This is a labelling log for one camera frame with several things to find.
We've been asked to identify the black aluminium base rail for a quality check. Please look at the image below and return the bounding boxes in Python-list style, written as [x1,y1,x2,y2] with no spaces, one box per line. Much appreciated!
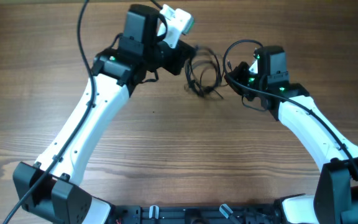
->
[107,204,282,224]

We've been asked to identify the camera black cable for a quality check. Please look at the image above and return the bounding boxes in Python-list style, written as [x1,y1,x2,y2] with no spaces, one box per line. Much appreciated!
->
[1,0,98,224]
[222,39,358,224]

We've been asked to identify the black usb cables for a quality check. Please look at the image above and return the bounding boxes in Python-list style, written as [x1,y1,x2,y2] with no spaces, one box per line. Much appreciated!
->
[183,45,226,100]

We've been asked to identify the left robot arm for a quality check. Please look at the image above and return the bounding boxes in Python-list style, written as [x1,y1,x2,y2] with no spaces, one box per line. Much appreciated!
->
[12,4,195,223]

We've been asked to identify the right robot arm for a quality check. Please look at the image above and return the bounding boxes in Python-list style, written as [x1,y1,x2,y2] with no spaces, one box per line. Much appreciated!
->
[223,45,358,223]

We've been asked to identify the left camera black cable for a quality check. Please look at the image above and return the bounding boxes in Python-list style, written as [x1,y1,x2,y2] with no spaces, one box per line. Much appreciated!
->
[1,0,98,224]

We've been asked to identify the right camera black cable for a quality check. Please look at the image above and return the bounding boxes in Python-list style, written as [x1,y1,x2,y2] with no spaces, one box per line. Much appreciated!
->
[222,39,358,224]

